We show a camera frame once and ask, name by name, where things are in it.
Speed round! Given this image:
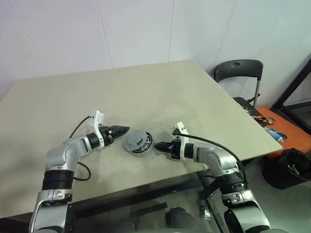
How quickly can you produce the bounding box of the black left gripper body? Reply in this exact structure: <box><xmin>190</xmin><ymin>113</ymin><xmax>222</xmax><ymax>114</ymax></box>
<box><xmin>99</xmin><ymin>125</ymin><xmax>115</xmax><ymax>147</ymax></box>

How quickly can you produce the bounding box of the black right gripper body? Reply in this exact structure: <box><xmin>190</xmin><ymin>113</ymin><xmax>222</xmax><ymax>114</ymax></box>
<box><xmin>167</xmin><ymin>139</ymin><xmax>182</xmax><ymax>161</ymax></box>

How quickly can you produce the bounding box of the grey motor housing copper stator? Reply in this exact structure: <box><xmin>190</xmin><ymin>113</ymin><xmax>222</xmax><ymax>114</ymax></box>
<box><xmin>121</xmin><ymin>130</ymin><xmax>155</xmax><ymax>159</ymax></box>

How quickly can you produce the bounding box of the black flat bar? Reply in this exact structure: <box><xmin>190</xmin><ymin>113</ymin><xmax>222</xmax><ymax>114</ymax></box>
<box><xmin>130</xmin><ymin>202</ymin><xmax>169</xmax><ymax>217</ymax></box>

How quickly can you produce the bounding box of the dark grey rounded shape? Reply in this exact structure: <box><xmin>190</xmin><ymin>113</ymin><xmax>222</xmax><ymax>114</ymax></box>
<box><xmin>165</xmin><ymin>206</ymin><xmax>203</xmax><ymax>233</ymax></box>

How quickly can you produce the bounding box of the silver spoked wheel part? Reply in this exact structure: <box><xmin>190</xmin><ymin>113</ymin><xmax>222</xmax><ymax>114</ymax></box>
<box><xmin>240</xmin><ymin>104</ymin><xmax>254</xmax><ymax>115</ymax></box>

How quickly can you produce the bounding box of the blue and white tube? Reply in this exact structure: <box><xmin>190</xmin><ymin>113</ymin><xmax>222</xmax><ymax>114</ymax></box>
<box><xmin>265</xmin><ymin>127</ymin><xmax>284</xmax><ymax>142</ymax></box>

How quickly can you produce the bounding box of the black folding chair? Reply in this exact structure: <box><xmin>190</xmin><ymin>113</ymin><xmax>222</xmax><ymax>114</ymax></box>
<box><xmin>213</xmin><ymin>59</ymin><xmax>264</xmax><ymax>115</ymax></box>

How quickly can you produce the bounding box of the black bag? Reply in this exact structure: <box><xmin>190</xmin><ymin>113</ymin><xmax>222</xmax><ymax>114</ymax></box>
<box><xmin>262</xmin><ymin>147</ymin><xmax>311</xmax><ymax>190</ymax></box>

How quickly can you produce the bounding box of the orange box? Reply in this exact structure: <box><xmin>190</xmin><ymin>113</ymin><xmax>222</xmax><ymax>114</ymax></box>
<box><xmin>254</xmin><ymin>105</ymin><xmax>311</xmax><ymax>160</ymax></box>

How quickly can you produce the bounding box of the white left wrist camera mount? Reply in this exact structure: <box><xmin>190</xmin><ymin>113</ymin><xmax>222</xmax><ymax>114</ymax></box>
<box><xmin>87</xmin><ymin>109</ymin><xmax>106</xmax><ymax>148</ymax></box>

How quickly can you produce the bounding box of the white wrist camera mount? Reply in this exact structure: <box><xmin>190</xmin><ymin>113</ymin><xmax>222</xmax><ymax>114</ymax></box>
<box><xmin>171</xmin><ymin>121</ymin><xmax>190</xmax><ymax>161</ymax></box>
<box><xmin>87</xmin><ymin>109</ymin><xmax>106</xmax><ymax>148</ymax></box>

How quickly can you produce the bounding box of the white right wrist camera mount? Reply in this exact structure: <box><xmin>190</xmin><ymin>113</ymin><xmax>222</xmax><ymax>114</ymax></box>
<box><xmin>171</xmin><ymin>121</ymin><xmax>190</xmax><ymax>161</ymax></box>

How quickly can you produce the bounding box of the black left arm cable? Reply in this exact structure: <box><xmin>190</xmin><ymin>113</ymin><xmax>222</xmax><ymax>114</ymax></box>
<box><xmin>69</xmin><ymin>116</ymin><xmax>95</xmax><ymax>182</ymax></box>

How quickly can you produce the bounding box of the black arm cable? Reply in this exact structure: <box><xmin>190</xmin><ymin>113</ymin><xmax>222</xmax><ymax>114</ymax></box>
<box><xmin>171</xmin><ymin>131</ymin><xmax>249</xmax><ymax>185</ymax></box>
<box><xmin>69</xmin><ymin>116</ymin><xmax>95</xmax><ymax>182</ymax></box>

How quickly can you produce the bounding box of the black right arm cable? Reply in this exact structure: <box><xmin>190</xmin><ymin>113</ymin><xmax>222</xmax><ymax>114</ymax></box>
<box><xmin>171</xmin><ymin>131</ymin><xmax>249</xmax><ymax>185</ymax></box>

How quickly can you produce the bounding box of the black table frame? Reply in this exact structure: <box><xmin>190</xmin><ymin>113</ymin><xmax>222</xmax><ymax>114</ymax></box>
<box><xmin>0</xmin><ymin>169</ymin><xmax>210</xmax><ymax>220</ymax></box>

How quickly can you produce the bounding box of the silver metal bracket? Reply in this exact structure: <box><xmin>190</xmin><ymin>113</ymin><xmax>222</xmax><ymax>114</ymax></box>
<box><xmin>200</xmin><ymin>191</ymin><xmax>212</xmax><ymax>219</ymax></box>

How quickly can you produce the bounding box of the dark metal rack frame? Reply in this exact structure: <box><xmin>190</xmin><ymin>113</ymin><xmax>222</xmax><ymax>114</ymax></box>
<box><xmin>270</xmin><ymin>48</ymin><xmax>311</xmax><ymax>137</ymax></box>

